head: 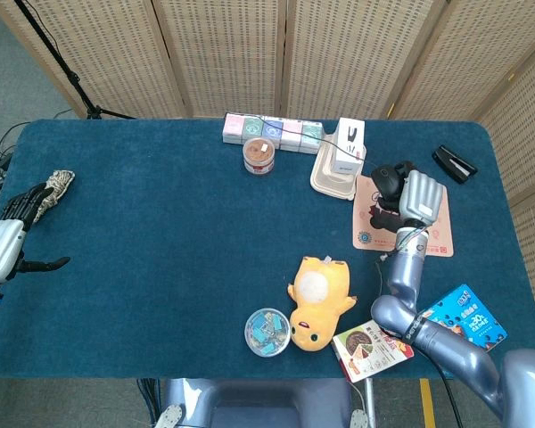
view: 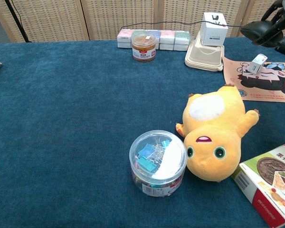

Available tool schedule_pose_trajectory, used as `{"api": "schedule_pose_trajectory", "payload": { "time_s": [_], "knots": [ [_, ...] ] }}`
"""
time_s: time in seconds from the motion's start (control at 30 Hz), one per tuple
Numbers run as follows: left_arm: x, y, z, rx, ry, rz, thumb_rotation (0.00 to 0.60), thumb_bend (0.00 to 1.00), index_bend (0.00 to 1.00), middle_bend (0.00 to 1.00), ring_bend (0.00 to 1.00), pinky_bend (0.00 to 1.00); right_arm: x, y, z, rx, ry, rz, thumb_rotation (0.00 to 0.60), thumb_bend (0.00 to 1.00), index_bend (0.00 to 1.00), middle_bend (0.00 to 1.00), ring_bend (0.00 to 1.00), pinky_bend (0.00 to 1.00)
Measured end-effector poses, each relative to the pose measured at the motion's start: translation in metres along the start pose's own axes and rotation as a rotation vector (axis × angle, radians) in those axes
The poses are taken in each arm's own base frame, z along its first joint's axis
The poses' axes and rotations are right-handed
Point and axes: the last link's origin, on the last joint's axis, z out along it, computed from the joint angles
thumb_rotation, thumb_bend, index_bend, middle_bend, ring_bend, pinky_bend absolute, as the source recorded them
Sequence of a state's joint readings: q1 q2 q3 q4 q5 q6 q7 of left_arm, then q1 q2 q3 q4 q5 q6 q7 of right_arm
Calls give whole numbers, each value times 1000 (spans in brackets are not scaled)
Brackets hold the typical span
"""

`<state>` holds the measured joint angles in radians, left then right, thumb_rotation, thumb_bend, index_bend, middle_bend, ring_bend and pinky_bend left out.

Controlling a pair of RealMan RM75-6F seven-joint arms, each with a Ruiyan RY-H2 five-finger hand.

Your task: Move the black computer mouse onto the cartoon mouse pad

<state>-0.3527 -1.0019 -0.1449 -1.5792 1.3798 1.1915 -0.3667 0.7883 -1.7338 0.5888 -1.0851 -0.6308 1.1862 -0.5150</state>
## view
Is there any black computer mouse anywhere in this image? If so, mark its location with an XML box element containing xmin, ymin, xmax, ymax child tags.
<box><xmin>240</xmin><ymin>20</ymin><xmax>285</xmax><ymax>46</ymax></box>

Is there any small white box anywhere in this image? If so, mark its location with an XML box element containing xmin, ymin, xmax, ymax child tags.
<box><xmin>248</xmin><ymin>53</ymin><xmax>268</xmax><ymax>74</ymax></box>

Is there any large white cube box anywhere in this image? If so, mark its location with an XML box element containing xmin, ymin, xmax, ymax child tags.
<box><xmin>199</xmin><ymin>12</ymin><xmax>228</xmax><ymax>47</ymax></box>

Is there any cartoon printed mat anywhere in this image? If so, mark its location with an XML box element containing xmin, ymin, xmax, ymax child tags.
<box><xmin>222</xmin><ymin>56</ymin><xmax>285</xmax><ymax>104</ymax></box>

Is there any beige clamshell food container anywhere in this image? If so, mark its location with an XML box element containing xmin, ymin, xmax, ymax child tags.
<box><xmin>184</xmin><ymin>30</ymin><xmax>225</xmax><ymax>72</ymax></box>

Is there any pink tissue pack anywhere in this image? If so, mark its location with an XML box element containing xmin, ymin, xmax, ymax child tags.
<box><xmin>159</xmin><ymin>30</ymin><xmax>176</xmax><ymax>51</ymax></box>
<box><xmin>117</xmin><ymin>29</ymin><xmax>133</xmax><ymax>49</ymax></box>

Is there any blue tissue pack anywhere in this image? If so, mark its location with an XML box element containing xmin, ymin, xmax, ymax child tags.
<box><xmin>146</xmin><ymin>30</ymin><xmax>162</xmax><ymax>50</ymax></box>

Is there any yellow plush toy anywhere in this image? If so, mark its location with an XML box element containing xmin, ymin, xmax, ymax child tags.
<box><xmin>175</xmin><ymin>83</ymin><xmax>261</xmax><ymax>183</ymax></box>

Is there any amber jar with orange label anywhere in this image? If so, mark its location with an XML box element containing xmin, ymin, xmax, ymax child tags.
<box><xmin>131</xmin><ymin>33</ymin><xmax>157</xmax><ymax>62</ymax></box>

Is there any red green food box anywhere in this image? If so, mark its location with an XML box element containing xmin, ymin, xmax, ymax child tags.
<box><xmin>231</xmin><ymin>140</ymin><xmax>285</xmax><ymax>228</ymax></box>

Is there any clear jar of binder clips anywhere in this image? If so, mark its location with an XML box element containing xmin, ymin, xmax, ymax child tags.
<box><xmin>129</xmin><ymin>130</ymin><xmax>188</xmax><ymax>197</ymax></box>

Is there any wicker folding screen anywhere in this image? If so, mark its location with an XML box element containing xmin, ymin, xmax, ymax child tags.
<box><xmin>0</xmin><ymin>0</ymin><xmax>285</xmax><ymax>43</ymax></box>

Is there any black tripod pole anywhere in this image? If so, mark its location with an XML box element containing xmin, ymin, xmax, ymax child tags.
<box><xmin>4</xmin><ymin>0</ymin><xmax>33</xmax><ymax>43</ymax></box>

